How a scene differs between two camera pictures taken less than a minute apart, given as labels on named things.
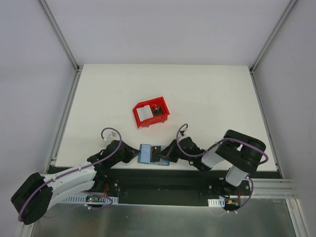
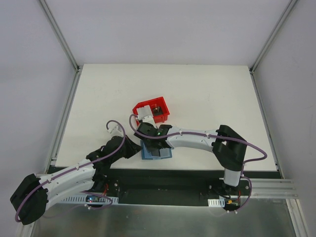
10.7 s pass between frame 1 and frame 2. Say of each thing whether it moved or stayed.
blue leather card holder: moved
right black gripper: moved
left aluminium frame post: stayed
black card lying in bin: stayed
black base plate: stayed
